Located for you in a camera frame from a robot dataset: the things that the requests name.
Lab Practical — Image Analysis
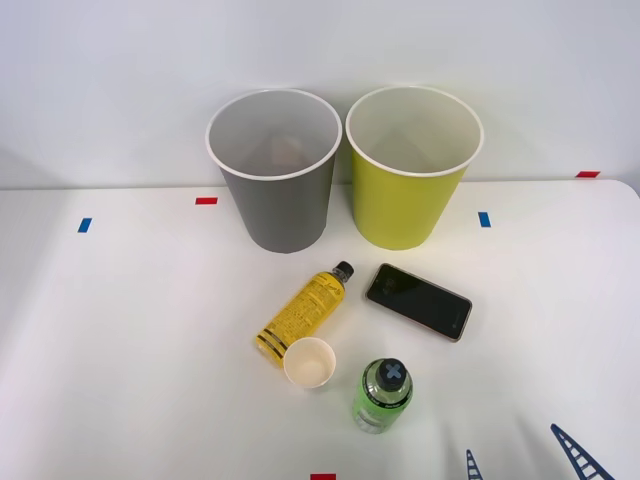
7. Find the black smartphone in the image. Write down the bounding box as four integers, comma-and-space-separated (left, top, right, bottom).
365, 262, 474, 343

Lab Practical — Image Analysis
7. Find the green bottle with grey cap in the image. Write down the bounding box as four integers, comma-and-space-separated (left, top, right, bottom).
351, 357, 415, 435

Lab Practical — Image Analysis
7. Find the yellow bottle with black cap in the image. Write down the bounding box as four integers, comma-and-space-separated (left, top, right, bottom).
252, 259, 357, 370

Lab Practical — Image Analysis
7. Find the small white paper cup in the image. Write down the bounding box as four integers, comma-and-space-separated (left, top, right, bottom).
282, 336, 337, 391

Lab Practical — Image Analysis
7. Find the yellow-green plastic waste bin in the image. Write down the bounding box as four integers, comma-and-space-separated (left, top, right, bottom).
345, 85, 485, 252

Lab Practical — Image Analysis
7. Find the grey plastic waste bin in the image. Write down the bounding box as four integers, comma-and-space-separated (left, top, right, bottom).
204, 88, 344, 255

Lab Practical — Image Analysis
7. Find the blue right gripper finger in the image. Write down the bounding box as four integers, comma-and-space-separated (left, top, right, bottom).
465, 448, 485, 480
550, 423, 617, 480

